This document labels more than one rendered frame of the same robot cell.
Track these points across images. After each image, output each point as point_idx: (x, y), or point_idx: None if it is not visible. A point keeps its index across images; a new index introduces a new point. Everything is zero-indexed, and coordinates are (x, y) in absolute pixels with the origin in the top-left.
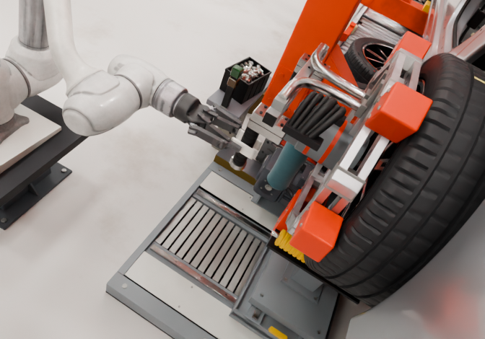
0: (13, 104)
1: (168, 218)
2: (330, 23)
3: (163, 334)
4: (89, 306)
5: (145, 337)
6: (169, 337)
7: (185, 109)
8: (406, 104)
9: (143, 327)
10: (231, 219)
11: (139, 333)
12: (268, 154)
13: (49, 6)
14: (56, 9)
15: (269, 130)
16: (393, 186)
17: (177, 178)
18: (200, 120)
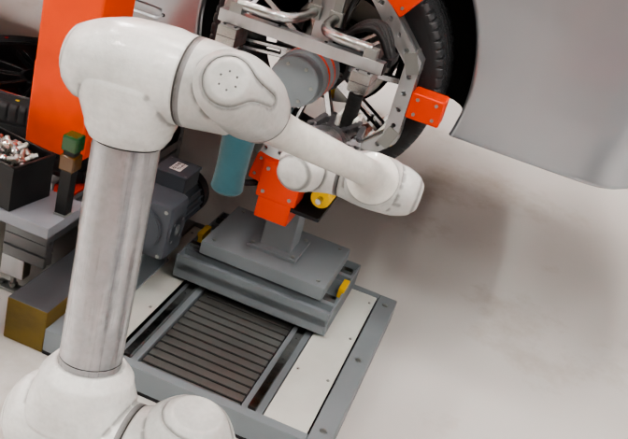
0: None
1: (196, 389)
2: None
3: (349, 414)
4: None
5: (359, 430)
6: (350, 408)
7: (344, 135)
8: None
9: (348, 431)
10: (171, 323)
11: (357, 435)
12: (56, 238)
13: (338, 146)
14: (339, 141)
15: (374, 80)
16: (438, 32)
17: None
18: (345, 134)
